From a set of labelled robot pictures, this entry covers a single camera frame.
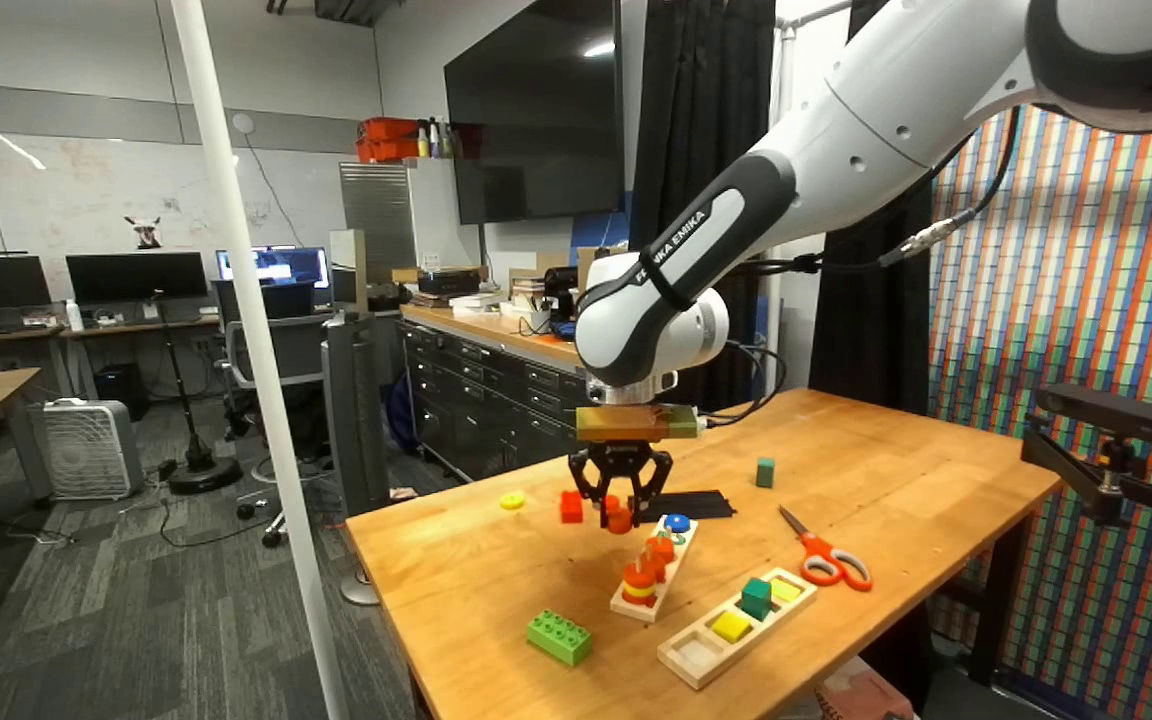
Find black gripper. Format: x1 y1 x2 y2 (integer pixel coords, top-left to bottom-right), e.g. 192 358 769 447
562 437 677 531

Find orange handled scissors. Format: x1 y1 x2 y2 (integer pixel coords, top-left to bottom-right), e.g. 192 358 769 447
773 504 875 597

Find small drone figure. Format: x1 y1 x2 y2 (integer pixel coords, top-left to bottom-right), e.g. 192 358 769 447
121 214 168 253

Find orange storage box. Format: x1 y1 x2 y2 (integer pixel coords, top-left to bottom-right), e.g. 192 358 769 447
356 116 422 169

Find white box fan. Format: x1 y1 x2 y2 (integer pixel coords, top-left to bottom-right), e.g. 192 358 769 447
34 393 147 508

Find white slanted pole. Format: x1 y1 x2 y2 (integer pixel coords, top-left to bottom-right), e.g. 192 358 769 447
163 0 347 720

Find grey metal cabinet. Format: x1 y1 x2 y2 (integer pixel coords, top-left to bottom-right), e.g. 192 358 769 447
340 161 422 318

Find green toy brick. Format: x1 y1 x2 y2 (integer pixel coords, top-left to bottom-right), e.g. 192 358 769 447
524 607 597 671

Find black curtain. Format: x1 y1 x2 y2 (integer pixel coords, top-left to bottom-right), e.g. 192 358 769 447
615 0 782 403

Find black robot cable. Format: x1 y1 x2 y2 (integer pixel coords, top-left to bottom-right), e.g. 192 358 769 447
701 101 1029 431

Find black double rail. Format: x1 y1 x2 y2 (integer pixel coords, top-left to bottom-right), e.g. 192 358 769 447
633 488 740 525

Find green cube block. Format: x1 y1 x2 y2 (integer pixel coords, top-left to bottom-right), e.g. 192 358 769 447
734 576 781 626

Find large black wall screen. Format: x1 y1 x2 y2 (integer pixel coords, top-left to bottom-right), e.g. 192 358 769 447
438 0 628 227

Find wooden peg token holder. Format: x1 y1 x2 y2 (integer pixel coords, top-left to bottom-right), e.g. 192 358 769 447
609 511 704 630

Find black round-base stand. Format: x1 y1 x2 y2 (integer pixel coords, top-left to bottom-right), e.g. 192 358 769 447
163 337 247 501

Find wooden shape sorter board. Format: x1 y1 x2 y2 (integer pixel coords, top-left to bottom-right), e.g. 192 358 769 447
657 566 821 691

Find lit blue computer monitor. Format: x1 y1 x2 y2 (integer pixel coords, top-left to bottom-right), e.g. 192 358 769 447
213 244 337 291

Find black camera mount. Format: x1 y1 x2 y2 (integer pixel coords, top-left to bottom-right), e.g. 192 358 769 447
1021 380 1152 531

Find workbench with black drawers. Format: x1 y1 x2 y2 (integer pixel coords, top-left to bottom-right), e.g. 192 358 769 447
394 299 609 485

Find colourful patterned backdrop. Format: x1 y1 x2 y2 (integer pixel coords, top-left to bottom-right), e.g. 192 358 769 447
925 101 1152 717

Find red round token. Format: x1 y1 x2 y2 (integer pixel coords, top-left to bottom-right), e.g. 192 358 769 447
601 491 635 542

